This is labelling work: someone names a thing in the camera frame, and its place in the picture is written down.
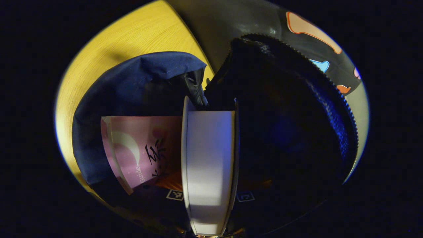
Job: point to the blue schoolbag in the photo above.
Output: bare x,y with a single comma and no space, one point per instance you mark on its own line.
132,82

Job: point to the pink book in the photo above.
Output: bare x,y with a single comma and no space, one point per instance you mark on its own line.
138,145

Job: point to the black and white book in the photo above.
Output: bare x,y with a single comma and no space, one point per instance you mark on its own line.
208,158

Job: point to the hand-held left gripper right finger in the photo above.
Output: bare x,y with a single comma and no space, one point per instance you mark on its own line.
257,208

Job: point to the black backdrop cloth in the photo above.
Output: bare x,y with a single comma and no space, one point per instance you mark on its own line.
231,19

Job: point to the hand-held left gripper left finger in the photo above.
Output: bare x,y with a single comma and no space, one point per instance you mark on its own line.
165,208

